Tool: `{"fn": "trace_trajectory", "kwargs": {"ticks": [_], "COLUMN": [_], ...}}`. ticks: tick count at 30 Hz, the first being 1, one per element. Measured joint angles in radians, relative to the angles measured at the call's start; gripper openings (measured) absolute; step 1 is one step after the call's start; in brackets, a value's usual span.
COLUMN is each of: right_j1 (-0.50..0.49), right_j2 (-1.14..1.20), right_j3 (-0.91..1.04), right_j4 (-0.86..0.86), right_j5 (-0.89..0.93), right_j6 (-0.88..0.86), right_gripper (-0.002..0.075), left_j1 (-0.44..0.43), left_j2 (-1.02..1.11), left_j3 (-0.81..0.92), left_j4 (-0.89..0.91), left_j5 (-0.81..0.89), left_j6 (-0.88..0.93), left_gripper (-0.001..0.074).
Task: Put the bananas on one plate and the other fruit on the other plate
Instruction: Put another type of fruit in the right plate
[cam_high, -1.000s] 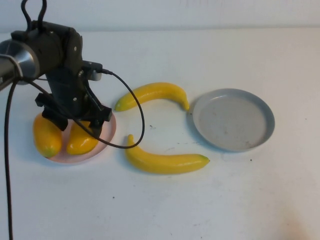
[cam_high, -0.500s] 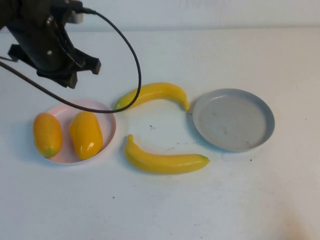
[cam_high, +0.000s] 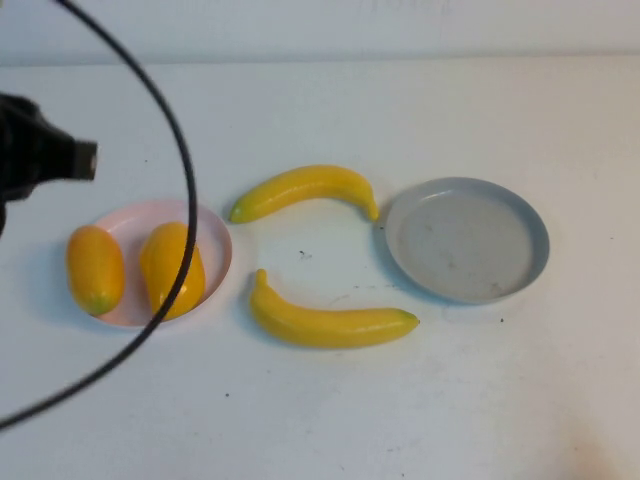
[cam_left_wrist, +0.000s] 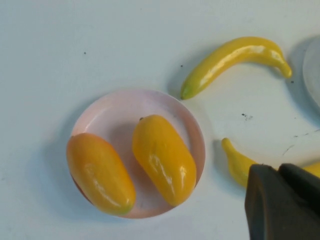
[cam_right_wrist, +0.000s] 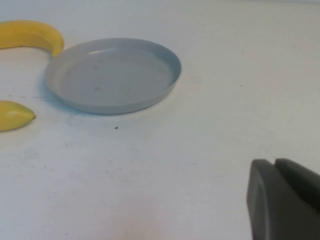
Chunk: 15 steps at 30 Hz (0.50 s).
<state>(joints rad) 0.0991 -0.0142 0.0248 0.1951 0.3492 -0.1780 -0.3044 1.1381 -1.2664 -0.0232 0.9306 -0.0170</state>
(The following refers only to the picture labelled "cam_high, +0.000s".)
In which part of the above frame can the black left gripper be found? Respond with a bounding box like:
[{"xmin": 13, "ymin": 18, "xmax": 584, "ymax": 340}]
[{"xmin": 0, "ymin": 92, "xmax": 100, "ymax": 206}]

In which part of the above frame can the orange mango with green tip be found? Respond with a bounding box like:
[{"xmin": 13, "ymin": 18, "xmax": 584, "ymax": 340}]
[{"xmin": 65, "ymin": 224, "xmax": 126, "ymax": 317}]

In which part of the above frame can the glossy yellow mango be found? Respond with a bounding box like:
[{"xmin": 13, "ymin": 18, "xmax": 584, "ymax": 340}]
[{"xmin": 138, "ymin": 221, "xmax": 207, "ymax": 322}]

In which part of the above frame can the yellow plastic banana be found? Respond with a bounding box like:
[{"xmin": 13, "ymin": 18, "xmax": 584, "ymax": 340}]
[
  {"xmin": 228, "ymin": 164, "xmax": 380, "ymax": 225},
  {"xmin": 248, "ymin": 268, "xmax": 421, "ymax": 350}
]

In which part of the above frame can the pink round plate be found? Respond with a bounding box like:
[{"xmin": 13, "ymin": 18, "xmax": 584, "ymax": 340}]
[{"xmin": 66, "ymin": 199, "xmax": 235, "ymax": 331}]

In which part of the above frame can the grey-blue round plate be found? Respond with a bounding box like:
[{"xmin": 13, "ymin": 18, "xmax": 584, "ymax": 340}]
[{"xmin": 384, "ymin": 176, "xmax": 551, "ymax": 306}]

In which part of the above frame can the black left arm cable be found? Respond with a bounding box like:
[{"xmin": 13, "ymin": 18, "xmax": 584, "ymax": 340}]
[{"xmin": 0, "ymin": 0, "xmax": 199, "ymax": 431}]

